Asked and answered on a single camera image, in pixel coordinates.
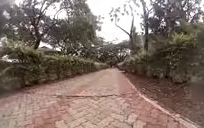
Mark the row of green bushes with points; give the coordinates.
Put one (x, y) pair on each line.
(176, 56)

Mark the bare brown soil strip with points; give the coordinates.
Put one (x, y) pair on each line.
(33, 87)
(180, 96)

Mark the pale kerb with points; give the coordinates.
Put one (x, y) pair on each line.
(170, 115)

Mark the red brick path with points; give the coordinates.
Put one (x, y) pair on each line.
(96, 100)

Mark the green hedge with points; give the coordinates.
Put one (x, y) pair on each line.
(56, 68)

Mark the row of trees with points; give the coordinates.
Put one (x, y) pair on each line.
(146, 30)
(36, 41)

